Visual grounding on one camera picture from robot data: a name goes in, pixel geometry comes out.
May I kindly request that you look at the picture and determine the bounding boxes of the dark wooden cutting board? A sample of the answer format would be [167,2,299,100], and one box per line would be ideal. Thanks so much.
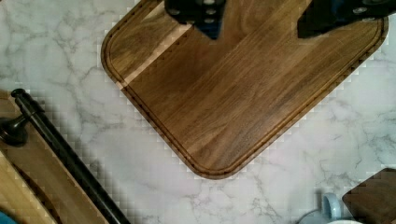
[101,0,388,179]

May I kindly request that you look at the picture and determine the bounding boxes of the black drawer handle bar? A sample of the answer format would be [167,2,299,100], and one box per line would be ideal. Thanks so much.
[1,89,132,224]

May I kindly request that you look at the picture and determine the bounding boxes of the light blue mug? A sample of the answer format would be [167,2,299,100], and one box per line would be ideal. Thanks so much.
[297,193,362,224]

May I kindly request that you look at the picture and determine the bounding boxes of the wooden drawer box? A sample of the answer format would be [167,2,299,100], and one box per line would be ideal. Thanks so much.
[0,89,110,224]

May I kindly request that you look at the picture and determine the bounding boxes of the small dark wooden block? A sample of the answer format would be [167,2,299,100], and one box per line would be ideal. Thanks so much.
[342,168,396,224]

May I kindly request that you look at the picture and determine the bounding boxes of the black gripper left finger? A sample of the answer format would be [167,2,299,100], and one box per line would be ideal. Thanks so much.
[164,0,226,40]

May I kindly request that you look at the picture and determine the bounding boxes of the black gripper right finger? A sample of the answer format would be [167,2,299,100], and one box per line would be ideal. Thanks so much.
[297,0,396,38]

